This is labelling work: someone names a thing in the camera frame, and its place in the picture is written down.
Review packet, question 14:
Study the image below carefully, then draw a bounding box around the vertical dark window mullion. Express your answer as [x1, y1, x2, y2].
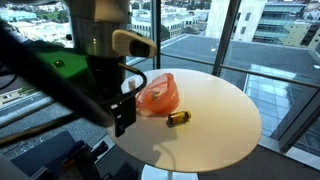
[151, 0, 162, 70]

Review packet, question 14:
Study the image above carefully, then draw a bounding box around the slanted dark window mullion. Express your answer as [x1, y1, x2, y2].
[211, 0, 242, 77]

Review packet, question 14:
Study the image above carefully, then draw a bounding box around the thick black cable bundle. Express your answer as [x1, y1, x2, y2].
[0, 19, 115, 128]

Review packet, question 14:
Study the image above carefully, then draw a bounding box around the orange plastic bag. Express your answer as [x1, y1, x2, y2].
[135, 72, 181, 118]

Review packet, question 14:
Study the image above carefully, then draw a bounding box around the small white bottle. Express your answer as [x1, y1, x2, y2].
[128, 78, 137, 91]

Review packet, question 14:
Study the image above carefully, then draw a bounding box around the glass fronted building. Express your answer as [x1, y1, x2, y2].
[252, 1, 320, 50]

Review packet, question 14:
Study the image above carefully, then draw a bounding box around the white item inside bag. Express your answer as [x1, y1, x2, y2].
[151, 87, 162, 100]

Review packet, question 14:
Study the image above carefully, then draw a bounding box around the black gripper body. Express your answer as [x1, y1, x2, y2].
[111, 95, 138, 125]

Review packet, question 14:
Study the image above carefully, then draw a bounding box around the dark window corner frame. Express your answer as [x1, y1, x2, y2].
[269, 89, 320, 154]

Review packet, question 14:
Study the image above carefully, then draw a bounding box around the grey window handrail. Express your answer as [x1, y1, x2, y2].
[159, 52, 320, 90]

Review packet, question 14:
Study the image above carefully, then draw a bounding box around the dark flat panel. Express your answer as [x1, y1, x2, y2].
[10, 130, 77, 177]

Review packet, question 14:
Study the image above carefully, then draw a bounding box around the thin gripper cable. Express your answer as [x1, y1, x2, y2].
[99, 63, 149, 106]

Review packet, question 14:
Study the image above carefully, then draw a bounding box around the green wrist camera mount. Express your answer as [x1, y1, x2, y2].
[29, 49, 92, 82]

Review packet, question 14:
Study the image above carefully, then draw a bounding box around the white office building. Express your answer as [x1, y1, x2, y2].
[204, 0, 268, 43]

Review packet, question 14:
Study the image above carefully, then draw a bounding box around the yellow bottle with black cap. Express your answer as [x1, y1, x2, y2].
[167, 110, 193, 126]

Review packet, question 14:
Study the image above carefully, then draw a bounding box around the black device with orange part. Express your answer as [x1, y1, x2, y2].
[42, 139, 110, 180]

